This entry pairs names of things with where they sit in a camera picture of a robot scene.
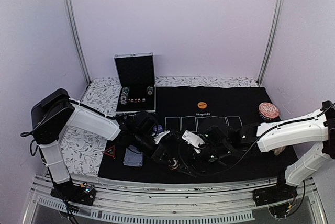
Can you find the short poker chip stack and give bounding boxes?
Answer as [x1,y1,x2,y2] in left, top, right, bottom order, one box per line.
[147,86,154,95]

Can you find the long poker chip stack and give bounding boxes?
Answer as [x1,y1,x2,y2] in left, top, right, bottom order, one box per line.
[120,87,129,105]

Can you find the aluminium frame post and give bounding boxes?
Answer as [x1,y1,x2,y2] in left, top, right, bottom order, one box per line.
[64,0,92,85]
[256,0,284,86]

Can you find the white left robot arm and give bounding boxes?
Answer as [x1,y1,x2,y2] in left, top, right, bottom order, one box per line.
[31,88,183,184]

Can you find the aluminium poker chip case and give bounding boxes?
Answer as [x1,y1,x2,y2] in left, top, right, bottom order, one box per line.
[114,52,156,114]

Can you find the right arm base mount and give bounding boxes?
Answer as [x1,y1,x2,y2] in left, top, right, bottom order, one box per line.
[252,177,298,206]

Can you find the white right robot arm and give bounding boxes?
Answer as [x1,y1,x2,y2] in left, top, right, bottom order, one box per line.
[177,101,334,201]

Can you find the left aluminium frame post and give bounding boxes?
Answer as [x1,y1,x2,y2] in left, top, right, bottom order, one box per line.
[64,0,92,85]

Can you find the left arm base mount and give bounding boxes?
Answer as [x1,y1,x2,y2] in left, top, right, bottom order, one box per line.
[50,178,96,206]

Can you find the blue patterned card deck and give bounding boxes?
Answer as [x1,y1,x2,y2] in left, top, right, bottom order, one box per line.
[123,145,143,167]

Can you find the cream ribbed mug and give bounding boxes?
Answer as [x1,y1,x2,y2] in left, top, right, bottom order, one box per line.
[273,147,285,156]

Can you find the black poker mat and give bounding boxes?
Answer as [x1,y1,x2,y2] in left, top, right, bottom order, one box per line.
[98,86,297,184]

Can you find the red dice row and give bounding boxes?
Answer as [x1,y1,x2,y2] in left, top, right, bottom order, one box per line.
[128,98,146,103]

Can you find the right aluminium frame post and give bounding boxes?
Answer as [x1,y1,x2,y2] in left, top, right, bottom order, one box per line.
[256,0,284,86]

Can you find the orange black poker chips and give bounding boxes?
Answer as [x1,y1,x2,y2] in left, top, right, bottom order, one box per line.
[169,159,179,171]

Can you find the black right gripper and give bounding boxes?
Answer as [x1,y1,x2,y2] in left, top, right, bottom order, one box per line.
[176,141,231,178]

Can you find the floral white tablecloth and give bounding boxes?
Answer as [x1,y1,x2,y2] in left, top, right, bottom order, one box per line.
[61,76,259,176]

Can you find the purple small blind button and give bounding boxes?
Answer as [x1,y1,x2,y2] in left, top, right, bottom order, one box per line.
[153,125,163,133]

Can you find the orange big blind button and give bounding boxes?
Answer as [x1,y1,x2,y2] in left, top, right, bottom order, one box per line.
[197,102,207,109]

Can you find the red patterned round tin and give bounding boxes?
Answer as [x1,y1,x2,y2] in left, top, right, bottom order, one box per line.
[258,102,280,122]

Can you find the red triangle all-in marker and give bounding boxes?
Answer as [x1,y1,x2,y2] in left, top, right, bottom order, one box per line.
[103,145,115,159]

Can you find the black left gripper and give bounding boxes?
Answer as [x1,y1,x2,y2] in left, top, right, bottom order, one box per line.
[132,131,174,165]

